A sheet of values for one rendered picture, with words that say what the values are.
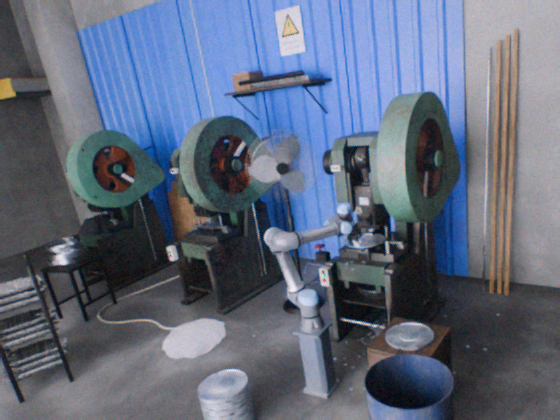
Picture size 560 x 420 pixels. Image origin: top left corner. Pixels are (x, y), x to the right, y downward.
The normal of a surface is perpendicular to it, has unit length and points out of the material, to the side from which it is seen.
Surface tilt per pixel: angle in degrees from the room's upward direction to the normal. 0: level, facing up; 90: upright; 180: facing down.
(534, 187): 90
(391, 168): 86
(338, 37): 90
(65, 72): 90
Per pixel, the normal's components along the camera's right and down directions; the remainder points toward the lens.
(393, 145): -0.55, 0.00
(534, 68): -0.54, 0.33
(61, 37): 0.84, 0.07
